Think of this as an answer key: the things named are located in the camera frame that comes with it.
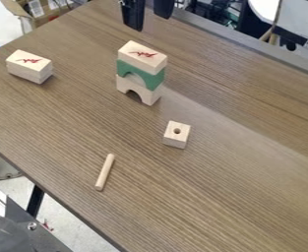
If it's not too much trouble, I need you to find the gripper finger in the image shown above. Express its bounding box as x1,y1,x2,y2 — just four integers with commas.
119,0,148,32
152,0,176,20

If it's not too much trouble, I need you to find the white block with red mark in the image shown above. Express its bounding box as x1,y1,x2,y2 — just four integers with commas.
116,39,170,77
5,49,55,86

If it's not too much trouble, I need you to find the green arch block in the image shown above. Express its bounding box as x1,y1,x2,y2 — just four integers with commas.
115,59,167,93

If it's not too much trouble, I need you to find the white arch block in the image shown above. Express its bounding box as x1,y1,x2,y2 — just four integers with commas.
115,72,164,107

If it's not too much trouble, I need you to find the white block with hole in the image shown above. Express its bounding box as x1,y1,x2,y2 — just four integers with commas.
161,120,194,150

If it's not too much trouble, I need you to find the cardboard box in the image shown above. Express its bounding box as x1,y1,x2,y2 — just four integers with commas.
0,0,77,34

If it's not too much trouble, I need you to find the wooden dowel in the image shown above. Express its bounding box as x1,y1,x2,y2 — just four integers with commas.
93,153,117,192

